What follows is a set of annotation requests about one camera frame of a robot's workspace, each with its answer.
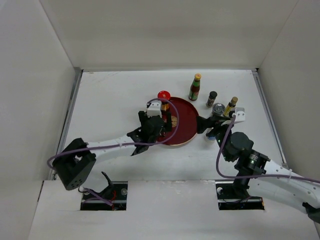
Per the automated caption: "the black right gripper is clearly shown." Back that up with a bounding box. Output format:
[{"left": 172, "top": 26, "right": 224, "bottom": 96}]
[{"left": 196, "top": 114, "right": 236, "bottom": 162}]

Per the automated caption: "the red lid chili sauce jar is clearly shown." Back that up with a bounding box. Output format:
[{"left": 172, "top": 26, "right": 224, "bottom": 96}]
[{"left": 157, "top": 90, "right": 171, "bottom": 112}]

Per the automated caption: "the silver lid blue label jar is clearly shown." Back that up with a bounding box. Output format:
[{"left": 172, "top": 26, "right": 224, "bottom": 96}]
[{"left": 205, "top": 131, "right": 216, "bottom": 141}]

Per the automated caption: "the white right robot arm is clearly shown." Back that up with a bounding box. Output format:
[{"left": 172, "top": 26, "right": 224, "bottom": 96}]
[{"left": 196, "top": 111, "right": 320, "bottom": 223}]

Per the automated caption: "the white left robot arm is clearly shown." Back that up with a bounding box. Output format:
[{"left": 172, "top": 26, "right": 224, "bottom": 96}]
[{"left": 51, "top": 111, "right": 172, "bottom": 200}]

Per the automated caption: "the red round tray gold rim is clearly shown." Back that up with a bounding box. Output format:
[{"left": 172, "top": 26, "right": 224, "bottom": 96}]
[{"left": 157, "top": 97, "right": 199, "bottom": 146}]

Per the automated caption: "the small black cap spice jar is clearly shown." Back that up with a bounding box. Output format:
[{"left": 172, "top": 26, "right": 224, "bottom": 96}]
[{"left": 206, "top": 91, "right": 218, "bottom": 108}]

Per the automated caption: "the yellow label small oil bottle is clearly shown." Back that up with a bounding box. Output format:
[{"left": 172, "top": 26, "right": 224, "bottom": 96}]
[{"left": 223, "top": 96, "right": 238, "bottom": 118}]

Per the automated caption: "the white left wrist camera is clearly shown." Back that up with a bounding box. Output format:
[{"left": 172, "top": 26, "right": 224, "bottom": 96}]
[{"left": 146, "top": 100, "right": 162, "bottom": 118}]

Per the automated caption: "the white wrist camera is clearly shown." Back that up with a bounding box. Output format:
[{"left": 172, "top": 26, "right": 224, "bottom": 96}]
[
  {"left": 146, "top": 100, "right": 162, "bottom": 118},
  {"left": 229, "top": 107, "right": 246, "bottom": 124}
]

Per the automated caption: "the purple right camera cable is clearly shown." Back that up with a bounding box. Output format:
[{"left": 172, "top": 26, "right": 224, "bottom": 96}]
[{"left": 215, "top": 116, "right": 320, "bottom": 204}]

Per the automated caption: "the purple camera cable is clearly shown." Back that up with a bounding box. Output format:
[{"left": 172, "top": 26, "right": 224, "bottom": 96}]
[
  {"left": 215, "top": 116, "right": 320, "bottom": 204},
  {"left": 46, "top": 98, "right": 180, "bottom": 207}
]

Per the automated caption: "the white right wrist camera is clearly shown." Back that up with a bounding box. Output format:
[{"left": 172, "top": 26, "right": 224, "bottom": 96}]
[{"left": 229, "top": 107, "right": 246, "bottom": 124}]

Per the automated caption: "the right robot arm base mount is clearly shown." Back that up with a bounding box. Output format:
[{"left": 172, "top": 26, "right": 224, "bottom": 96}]
[{"left": 215, "top": 181, "right": 265, "bottom": 211}]

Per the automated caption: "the left robot arm base mount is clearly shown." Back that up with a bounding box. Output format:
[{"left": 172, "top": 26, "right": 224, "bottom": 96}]
[{"left": 78, "top": 171, "right": 128, "bottom": 211}]

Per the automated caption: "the aluminium table edge rail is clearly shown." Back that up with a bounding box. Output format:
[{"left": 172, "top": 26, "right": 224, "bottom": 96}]
[{"left": 48, "top": 67, "right": 83, "bottom": 180}]

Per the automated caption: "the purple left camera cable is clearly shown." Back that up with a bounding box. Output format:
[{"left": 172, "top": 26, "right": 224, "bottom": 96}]
[{"left": 46, "top": 98, "right": 180, "bottom": 207}]

